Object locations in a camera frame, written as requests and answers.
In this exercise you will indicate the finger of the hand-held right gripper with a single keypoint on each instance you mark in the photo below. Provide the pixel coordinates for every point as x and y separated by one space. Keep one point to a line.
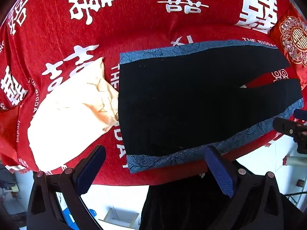
301 115
284 125

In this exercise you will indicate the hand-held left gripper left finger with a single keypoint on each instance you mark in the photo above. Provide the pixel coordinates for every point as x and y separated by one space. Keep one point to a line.
92 170

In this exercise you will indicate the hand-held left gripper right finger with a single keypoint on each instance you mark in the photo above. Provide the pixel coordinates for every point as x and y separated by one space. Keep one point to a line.
220 172

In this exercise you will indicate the black pants with blue trim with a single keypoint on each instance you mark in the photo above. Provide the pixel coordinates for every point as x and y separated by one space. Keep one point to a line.
179 100

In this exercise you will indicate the person's dark clothing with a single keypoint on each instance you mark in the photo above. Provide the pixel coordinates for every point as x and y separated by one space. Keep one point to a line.
179 208

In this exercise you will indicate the cardboard box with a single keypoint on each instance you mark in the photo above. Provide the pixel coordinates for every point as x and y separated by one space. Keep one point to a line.
120 218

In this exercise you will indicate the cream cloth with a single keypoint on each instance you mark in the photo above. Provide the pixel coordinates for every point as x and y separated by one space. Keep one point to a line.
67 119

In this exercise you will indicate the red embroidered cushion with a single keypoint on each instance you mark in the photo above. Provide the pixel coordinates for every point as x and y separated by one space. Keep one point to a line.
295 40

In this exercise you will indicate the red printed blanket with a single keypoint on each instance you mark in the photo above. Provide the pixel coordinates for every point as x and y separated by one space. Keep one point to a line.
120 28

